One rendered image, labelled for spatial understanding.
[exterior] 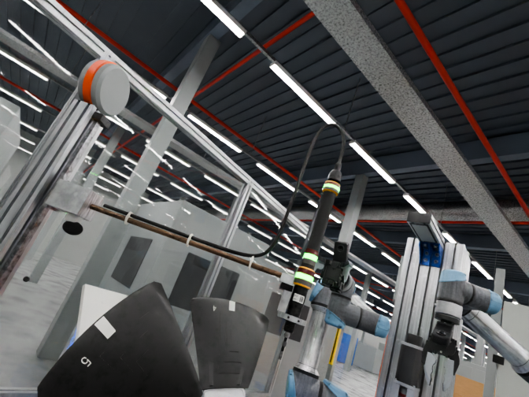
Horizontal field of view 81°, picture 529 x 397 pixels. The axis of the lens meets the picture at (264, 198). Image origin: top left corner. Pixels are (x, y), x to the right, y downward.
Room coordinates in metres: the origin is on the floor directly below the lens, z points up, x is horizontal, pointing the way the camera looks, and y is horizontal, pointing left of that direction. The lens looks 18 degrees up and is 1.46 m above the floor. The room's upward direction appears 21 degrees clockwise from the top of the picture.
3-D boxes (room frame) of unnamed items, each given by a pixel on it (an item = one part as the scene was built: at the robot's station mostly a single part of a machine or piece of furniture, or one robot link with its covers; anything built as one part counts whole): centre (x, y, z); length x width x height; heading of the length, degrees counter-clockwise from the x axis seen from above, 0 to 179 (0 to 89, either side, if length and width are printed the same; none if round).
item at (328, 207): (0.77, -0.16, 1.68); 0.03 x 0.03 x 0.21
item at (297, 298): (0.77, -0.16, 1.66); 0.04 x 0.04 x 0.46
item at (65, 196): (0.83, 0.46, 1.54); 0.10 x 0.07 x 0.08; 85
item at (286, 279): (0.77, -0.15, 1.50); 0.09 x 0.07 x 0.10; 85
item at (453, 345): (1.01, -0.70, 1.57); 0.09 x 0.08 x 0.12; 140
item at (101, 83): (0.84, 0.56, 1.88); 0.17 x 0.15 x 0.16; 140
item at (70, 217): (0.83, 0.43, 1.48); 0.05 x 0.04 x 0.05; 85
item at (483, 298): (1.03, -0.79, 1.73); 0.11 x 0.11 x 0.08; 0
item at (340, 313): (1.17, -0.41, 1.54); 0.11 x 0.08 x 0.11; 81
